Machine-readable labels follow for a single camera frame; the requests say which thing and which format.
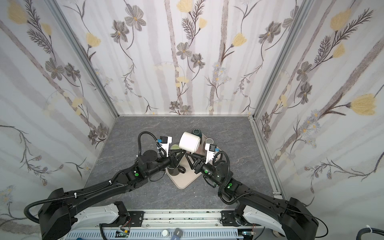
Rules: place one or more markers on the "beige plastic tray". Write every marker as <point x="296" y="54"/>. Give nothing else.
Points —
<point x="183" y="180"/>

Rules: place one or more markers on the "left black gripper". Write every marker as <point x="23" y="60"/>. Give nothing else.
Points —
<point x="173" y="160"/>

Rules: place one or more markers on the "dark green mug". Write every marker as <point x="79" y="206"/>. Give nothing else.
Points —
<point x="197" y="132"/>

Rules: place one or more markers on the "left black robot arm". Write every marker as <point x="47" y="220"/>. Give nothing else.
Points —
<point x="57" y="214"/>

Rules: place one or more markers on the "black mug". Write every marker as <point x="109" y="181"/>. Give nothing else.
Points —
<point x="176" y="171"/>

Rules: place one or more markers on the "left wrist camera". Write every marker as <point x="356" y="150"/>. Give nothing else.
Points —
<point x="163" y="145"/>

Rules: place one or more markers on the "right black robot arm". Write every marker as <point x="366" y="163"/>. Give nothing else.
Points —
<point x="296" y="220"/>

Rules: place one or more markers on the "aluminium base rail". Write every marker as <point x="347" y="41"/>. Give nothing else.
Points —
<point x="217" y="224"/>

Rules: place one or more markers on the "light green mug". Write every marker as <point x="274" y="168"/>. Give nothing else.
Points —
<point x="174" y="147"/>

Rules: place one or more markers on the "white mug red inside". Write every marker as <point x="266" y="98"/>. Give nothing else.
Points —
<point x="189" y="142"/>

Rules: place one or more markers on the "grey mug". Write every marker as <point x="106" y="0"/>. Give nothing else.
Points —
<point x="209" y="141"/>

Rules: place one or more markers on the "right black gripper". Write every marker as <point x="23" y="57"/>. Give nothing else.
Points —
<point x="199" y="164"/>

